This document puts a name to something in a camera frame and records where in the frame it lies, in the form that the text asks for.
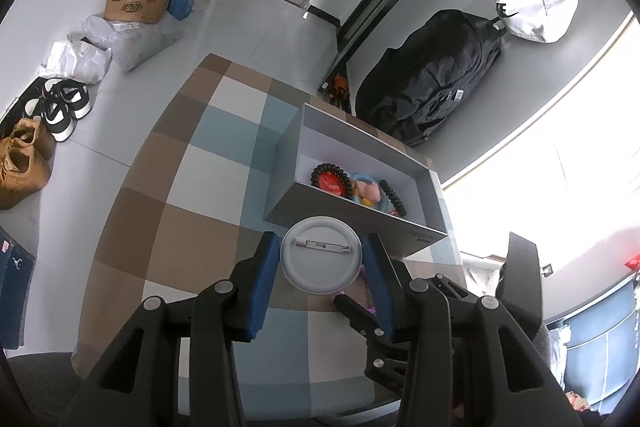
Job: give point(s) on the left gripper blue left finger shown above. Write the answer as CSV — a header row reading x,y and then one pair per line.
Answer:
x,y
229,311

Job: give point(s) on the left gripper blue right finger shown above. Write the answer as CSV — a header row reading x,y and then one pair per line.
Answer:
x,y
413,311

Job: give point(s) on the white round pin badge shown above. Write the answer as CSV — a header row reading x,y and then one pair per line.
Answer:
x,y
321,255

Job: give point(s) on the red round badge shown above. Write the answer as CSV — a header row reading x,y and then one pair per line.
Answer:
x,y
333,183

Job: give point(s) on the pink pig figurine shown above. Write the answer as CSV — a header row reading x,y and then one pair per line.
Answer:
x,y
366,193

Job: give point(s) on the checkered brown blue tablecloth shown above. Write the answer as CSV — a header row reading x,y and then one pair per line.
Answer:
x,y
192,205

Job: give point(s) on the grey rectangular storage box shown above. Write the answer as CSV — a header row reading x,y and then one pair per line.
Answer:
x,y
325,166

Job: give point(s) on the dark blue shoe box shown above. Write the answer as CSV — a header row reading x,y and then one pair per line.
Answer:
x,y
15,276

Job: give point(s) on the brown suede shoes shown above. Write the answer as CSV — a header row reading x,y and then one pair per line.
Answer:
x,y
25,156

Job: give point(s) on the black white sneakers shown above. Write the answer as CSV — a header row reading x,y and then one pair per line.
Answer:
x,y
59,105

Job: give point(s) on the black backpack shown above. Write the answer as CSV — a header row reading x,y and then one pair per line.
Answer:
x,y
412,89

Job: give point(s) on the grey plastic parcel bag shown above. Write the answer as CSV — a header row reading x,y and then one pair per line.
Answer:
x,y
131,43

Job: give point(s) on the white plastic bag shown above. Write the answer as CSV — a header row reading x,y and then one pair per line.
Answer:
x,y
76,60

